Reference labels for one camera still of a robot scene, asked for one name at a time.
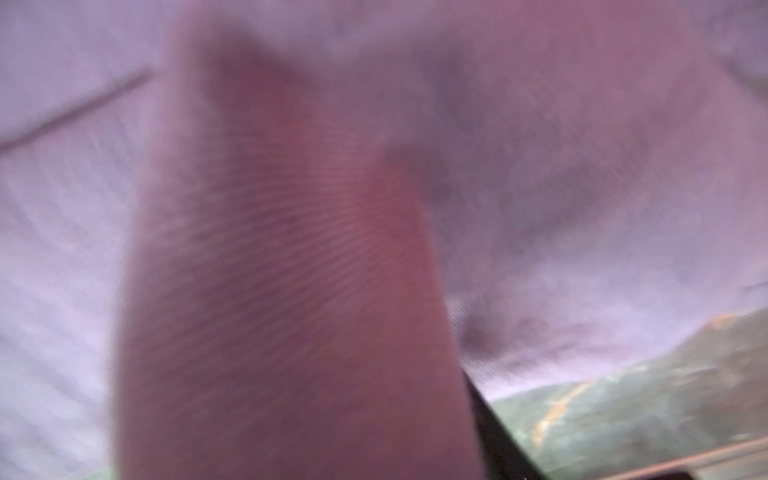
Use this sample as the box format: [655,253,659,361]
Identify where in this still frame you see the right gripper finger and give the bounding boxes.
[462,371,546,480]

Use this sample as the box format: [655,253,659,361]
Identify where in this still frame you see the purple trousers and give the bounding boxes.
[1,1,767,479]

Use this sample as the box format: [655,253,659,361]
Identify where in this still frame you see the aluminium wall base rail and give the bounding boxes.
[605,437,767,480]

